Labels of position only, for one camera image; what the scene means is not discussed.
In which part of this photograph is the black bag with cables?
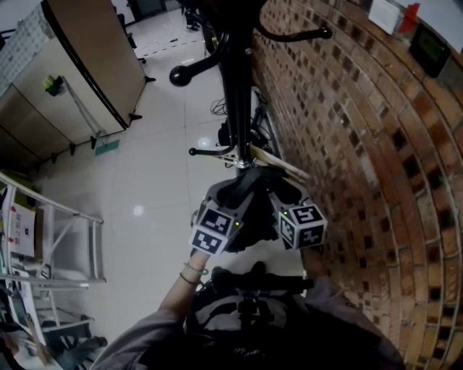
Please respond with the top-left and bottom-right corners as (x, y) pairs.
(216, 106), (276, 168)

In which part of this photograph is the black wall display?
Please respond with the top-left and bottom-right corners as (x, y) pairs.
(408, 22), (452, 79)

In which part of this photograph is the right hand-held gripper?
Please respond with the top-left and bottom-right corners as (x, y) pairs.
(268, 184), (328, 251)

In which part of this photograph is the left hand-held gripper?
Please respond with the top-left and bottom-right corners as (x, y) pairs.
(190, 179), (255, 257)

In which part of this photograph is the black swivel chair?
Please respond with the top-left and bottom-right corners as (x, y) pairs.
(39, 314), (109, 366)

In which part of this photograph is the black chest mount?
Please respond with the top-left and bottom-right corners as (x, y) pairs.
(211, 262), (315, 326)

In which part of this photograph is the black coat rack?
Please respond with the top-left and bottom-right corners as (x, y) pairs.
(169, 0), (334, 171)

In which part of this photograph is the folding partition screen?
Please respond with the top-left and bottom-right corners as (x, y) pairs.
(0, 0), (156, 171)

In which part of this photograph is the green-headed floor mop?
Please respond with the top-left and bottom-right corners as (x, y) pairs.
(61, 76), (120, 157)

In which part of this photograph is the wooden clothes hanger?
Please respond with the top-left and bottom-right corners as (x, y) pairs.
(208, 142), (312, 181)

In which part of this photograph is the green wrist band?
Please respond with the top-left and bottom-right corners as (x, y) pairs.
(179, 262), (210, 286)

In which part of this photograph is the person's grey jacket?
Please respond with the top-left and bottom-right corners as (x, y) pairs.
(90, 277), (406, 370)

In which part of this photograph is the green holder on partition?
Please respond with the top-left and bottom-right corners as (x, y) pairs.
(41, 74), (66, 98)

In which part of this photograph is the metal storage rack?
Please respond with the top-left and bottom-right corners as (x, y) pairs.
(0, 171), (108, 370)

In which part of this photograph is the white paper sign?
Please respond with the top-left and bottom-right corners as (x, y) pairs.
(7, 203), (37, 259)

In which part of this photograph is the person's right forearm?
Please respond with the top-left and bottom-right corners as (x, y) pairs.
(300, 247), (338, 290)

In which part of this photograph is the white wall paper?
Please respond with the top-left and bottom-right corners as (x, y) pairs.
(368, 0), (402, 36)

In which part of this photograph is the red wall paper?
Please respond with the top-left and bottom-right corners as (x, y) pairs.
(397, 2), (422, 35)

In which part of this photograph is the person's left forearm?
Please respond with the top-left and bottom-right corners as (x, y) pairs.
(158, 251), (211, 321)

